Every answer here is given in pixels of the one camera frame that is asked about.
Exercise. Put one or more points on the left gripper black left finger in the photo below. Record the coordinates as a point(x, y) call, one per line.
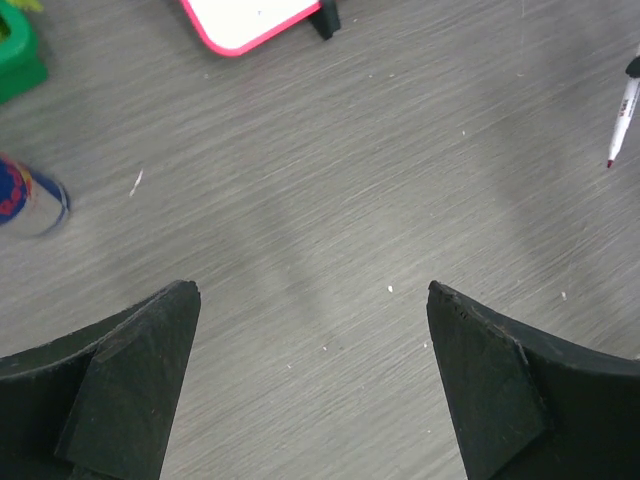
point(99, 403)

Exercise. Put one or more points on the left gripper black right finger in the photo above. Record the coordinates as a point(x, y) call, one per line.
point(526, 404)

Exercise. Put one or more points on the white marker with pink cap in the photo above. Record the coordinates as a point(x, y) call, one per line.
point(626, 110)

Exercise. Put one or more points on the pink framed whiteboard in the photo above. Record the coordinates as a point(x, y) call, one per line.
point(231, 28)

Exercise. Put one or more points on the black left whiteboard stand foot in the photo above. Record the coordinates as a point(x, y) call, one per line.
point(326, 20)

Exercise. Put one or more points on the blue silver energy drink can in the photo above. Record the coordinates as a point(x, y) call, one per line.
point(32, 204)

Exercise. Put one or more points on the green plastic tray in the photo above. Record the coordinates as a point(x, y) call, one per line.
point(21, 66)

